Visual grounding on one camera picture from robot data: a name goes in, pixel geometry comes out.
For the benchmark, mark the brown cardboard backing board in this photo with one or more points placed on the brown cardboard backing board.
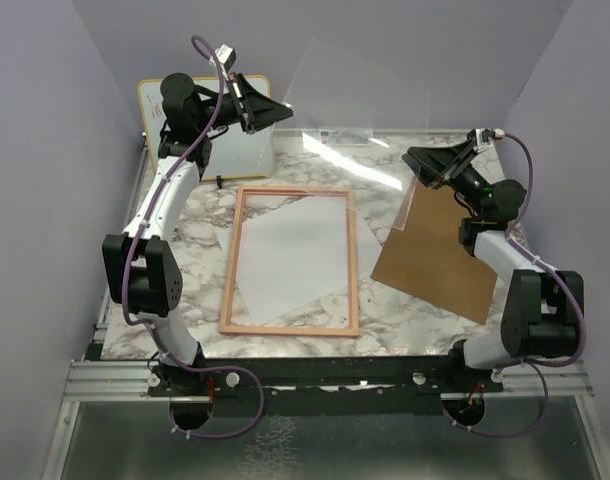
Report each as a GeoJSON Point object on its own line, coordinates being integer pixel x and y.
{"type": "Point", "coordinates": [425, 260]}

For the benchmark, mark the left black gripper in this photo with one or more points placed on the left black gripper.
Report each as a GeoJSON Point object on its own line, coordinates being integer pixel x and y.
{"type": "Point", "coordinates": [257, 110]}

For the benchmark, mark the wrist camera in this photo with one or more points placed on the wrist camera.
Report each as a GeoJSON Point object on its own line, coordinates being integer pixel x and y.
{"type": "Point", "coordinates": [485, 137]}
{"type": "Point", "coordinates": [227, 56]}

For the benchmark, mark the pink wooden photo frame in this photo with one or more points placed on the pink wooden photo frame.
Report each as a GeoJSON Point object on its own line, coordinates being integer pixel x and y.
{"type": "Point", "coordinates": [352, 330]}

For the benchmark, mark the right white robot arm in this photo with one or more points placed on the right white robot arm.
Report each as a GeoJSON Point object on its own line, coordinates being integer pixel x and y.
{"type": "Point", "coordinates": [543, 319]}

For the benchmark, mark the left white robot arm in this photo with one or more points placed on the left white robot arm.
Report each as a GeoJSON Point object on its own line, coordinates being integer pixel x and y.
{"type": "Point", "coordinates": [142, 273]}

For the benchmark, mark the white photo paper sheet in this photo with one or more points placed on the white photo paper sheet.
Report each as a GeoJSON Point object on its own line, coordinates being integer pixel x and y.
{"type": "Point", "coordinates": [292, 269]}

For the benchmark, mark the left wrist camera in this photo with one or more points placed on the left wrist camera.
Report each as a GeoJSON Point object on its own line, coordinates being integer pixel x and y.
{"type": "Point", "coordinates": [227, 56]}

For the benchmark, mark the white label strip at wall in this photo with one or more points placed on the white label strip at wall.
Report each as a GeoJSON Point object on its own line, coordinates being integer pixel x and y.
{"type": "Point", "coordinates": [344, 137]}

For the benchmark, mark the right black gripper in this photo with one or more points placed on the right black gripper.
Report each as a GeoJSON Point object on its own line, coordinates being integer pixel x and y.
{"type": "Point", "coordinates": [430, 162]}

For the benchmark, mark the aluminium front rail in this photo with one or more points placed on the aluminium front rail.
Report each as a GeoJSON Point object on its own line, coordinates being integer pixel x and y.
{"type": "Point", "coordinates": [110, 382]}

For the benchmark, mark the small whiteboard with red writing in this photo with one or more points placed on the small whiteboard with red writing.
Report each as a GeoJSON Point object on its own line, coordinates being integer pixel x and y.
{"type": "Point", "coordinates": [235, 155]}

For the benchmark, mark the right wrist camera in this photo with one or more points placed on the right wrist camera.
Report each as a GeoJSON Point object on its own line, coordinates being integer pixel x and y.
{"type": "Point", "coordinates": [485, 137]}

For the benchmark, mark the clear acrylic glass sheet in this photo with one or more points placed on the clear acrylic glass sheet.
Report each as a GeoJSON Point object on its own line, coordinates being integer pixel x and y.
{"type": "Point", "coordinates": [333, 89]}

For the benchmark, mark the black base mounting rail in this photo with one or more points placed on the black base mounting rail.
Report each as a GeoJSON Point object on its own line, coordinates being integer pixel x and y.
{"type": "Point", "coordinates": [247, 401]}

